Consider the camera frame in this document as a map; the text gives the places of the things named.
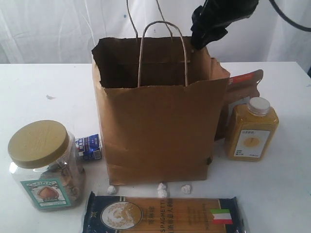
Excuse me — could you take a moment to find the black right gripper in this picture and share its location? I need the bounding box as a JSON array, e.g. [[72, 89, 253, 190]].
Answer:
[[191, 0, 259, 50]]

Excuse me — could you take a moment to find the brown paper bag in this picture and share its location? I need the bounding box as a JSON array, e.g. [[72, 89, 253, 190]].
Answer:
[[92, 33, 230, 185]]

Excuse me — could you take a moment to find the yellow millet bottle white cap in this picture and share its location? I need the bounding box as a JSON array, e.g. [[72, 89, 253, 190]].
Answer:
[[225, 97, 279, 162]]

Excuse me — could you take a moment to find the brown stand-up pouch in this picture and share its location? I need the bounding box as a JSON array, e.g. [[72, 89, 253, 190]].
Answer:
[[214, 69, 263, 141]]

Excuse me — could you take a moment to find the small blue milk carton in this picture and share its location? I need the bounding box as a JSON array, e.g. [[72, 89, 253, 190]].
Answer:
[[75, 134, 102, 161]]

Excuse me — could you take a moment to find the spaghetti package dark blue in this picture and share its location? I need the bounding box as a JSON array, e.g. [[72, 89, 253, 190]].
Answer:
[[82, 192, 247, 233]]

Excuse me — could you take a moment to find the clear jar with gold lid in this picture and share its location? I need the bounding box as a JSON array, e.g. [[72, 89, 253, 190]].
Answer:
[[8, 120, 86, 212]]

